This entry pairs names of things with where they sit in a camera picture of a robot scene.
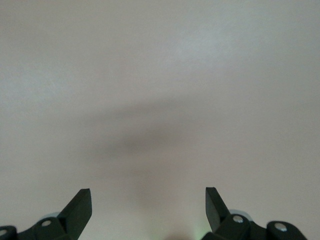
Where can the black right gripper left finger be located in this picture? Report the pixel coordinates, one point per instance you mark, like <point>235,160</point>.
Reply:
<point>70,220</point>

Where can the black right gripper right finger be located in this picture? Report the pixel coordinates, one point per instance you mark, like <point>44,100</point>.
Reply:
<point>225,225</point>

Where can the brown table cover sheet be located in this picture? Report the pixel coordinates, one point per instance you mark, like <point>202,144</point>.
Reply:
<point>160,75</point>

